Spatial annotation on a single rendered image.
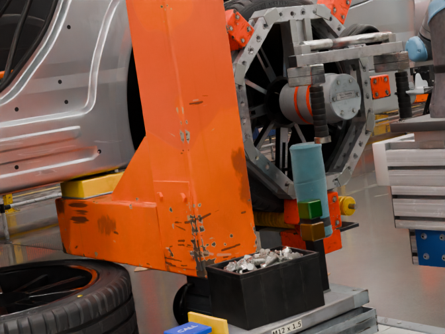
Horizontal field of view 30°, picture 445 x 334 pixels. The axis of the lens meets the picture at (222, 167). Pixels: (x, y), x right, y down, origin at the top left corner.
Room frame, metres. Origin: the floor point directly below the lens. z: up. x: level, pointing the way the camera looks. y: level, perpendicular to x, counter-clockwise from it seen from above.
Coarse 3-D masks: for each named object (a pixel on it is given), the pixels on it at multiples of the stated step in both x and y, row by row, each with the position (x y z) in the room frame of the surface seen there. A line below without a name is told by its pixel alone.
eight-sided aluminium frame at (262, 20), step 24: (264, 24) 2.33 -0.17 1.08; (312, 24) 2.51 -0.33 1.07; (336, 24) 2.50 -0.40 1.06; (240, 72) 2.25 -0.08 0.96; (360, 72) 2.54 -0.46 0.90; (240, 96) 2.25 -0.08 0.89; (240, 120) 2.24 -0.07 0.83; (360, 120) 2.56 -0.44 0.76; (360, 144) 2.53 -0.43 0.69; (264, 168) 2.28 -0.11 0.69; (336, 168) 2.49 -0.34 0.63; (288, 192) 2.32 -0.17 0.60
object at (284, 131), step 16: (272, 32) 2.64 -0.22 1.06; (272, 48) 2.75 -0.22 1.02; (256, 64) 2.45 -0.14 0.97; (336, 64) 2.61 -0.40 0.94; (272, 80) 2.46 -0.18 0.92; (256, 96) 2.47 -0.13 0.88; (256, 112) 2.42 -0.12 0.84; (272, 128) 2.49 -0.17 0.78; (288, 128) 2.49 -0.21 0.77; (304, 128) 2.73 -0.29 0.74; (336, 128) 2.61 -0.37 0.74; (256, 144) 2.41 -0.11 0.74; (288, 144) 2.76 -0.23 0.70; (336, 144) 2.58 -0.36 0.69; (288, 160) 2.69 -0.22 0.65; (288, 176) 2.56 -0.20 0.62
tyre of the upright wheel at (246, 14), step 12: (240, 0) 2.42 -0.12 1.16; (252, 0) 2.42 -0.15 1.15; (264, 0) 2.44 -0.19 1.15; (276, 0) 2.47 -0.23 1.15; (288, 0) 2.50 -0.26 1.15; (300, 0) 2.53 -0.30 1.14; (240, 12) 2.38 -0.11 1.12; (252, 12) 2.41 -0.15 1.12; (348, 120) 2.62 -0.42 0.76; (252, 180) 2.36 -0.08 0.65; (252, 192) 2.35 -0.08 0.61; (264, 192) 2.38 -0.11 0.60; (252, 204) 2.37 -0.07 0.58; (264, 204) 2.38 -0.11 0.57; (276, 204) 2.40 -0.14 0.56
